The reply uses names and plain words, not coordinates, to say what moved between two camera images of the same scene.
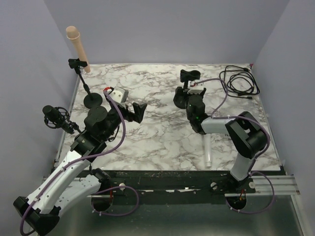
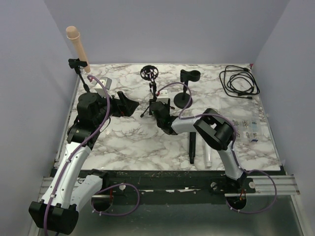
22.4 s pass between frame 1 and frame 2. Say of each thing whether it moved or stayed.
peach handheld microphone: stayed
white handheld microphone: stayed
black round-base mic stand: stayed
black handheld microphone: moved
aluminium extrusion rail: stayed
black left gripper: moved
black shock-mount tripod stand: moved
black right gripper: moved
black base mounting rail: stayed
